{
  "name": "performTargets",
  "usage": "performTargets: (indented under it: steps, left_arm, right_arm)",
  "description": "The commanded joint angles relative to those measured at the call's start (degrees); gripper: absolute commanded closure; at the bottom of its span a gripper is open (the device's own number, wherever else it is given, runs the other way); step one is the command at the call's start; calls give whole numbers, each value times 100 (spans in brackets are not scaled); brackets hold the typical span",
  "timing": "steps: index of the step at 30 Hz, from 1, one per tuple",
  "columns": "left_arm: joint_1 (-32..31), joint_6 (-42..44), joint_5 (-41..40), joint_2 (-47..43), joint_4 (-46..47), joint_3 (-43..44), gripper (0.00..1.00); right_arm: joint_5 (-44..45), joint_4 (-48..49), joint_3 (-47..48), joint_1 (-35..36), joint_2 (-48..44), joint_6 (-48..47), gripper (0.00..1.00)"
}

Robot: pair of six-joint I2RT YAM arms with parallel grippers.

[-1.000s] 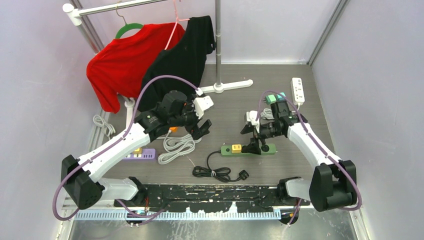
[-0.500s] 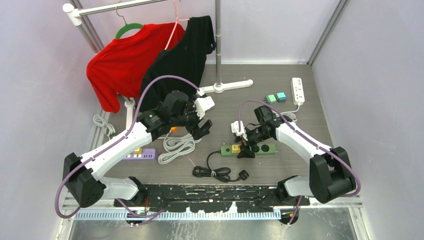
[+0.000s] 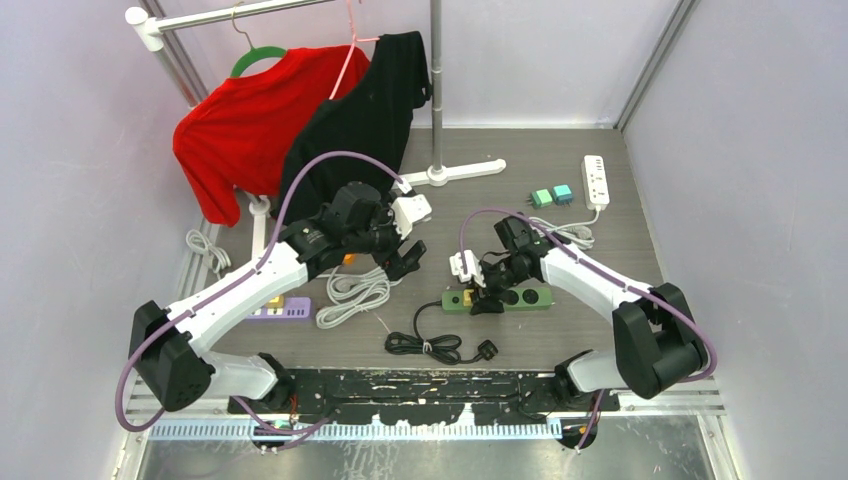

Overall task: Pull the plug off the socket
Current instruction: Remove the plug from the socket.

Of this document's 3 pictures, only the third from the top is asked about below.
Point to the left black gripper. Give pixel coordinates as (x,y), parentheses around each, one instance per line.
(399,265)

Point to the white power strip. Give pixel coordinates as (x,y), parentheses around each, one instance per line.
(596,190)

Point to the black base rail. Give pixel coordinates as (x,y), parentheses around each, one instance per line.
(429,397)

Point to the teal plug adapter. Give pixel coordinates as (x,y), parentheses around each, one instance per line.
(562,195)

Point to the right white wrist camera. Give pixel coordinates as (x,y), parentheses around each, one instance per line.
(466,267)

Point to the white clothes rack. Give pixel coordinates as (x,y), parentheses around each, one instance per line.
(159,38)

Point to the purple power strip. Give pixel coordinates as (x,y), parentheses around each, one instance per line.
(295,308)

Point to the green clothes hanger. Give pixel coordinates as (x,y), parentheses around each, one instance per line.
(254,54)

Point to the red t-shirt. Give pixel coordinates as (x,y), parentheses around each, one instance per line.
(238,137)

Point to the yellow adapter on purple strip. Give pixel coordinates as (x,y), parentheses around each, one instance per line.
(276,302)

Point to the green power strip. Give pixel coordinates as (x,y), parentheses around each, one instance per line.
(516,299)

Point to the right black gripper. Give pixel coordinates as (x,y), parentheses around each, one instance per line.
(487,305)

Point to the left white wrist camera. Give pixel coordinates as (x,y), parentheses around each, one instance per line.
(409,212)

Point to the pink clothes hanger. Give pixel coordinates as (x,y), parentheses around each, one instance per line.
(355,40)

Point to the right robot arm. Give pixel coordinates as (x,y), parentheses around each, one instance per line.
(656,343)

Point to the black t-shirt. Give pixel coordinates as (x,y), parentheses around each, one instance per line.
(374,118)

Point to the green plug adapter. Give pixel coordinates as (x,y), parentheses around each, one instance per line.
(540,199)

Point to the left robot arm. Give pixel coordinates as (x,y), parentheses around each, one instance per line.
(173,345)

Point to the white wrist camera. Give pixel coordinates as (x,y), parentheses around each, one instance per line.
(466,267)
(409,212)

